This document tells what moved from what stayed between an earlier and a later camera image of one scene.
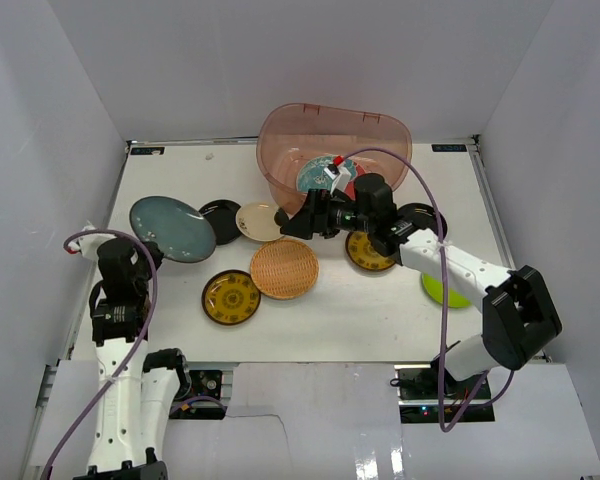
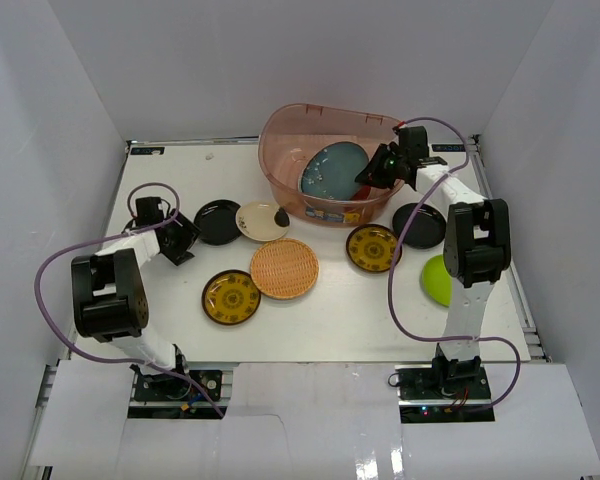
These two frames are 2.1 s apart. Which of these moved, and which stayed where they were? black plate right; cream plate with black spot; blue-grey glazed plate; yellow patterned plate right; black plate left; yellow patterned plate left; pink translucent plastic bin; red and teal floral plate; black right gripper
Moved: black right gripper; red and teal floral plate; blue-grey glazed plate
Stayed: black plate left; black plate right; cream plate with black spot; yellow patterned plate left; yellow patterned plate right; pink translucent plastic bin
